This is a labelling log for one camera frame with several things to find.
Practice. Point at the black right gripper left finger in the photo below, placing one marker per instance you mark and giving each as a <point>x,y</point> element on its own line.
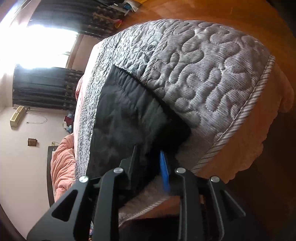
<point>89,205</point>

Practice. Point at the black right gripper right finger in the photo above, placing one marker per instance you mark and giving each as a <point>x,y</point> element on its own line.
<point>208,211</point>

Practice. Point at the black pants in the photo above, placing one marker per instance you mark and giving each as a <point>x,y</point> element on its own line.
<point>131,117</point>

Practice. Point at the dark wooden headboard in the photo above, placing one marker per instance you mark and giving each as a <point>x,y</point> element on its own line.
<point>50,192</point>

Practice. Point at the pink comforter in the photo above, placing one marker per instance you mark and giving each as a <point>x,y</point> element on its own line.
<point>63,167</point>

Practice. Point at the nightstand clutter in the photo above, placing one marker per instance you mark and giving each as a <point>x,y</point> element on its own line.
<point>68,122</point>

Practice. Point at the grey quilted bedspread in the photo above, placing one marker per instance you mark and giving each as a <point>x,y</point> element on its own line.
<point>211,75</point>

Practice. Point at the dark curtain left panel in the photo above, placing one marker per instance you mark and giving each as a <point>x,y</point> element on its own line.
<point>52,88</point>

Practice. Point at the dark curtain panel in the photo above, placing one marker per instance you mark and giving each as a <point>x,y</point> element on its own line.
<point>52,88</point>
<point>92,18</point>

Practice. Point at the orange-pink bed sheet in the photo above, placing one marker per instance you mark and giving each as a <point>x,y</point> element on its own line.
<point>259,20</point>

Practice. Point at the dark curtain right panel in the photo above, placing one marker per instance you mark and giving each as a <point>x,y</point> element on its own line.
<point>92,18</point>

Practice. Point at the small brown wall box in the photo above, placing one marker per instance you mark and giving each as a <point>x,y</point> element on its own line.
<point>32,142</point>

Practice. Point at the beige wall air conditioner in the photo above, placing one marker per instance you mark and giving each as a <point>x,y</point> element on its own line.
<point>17,116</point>

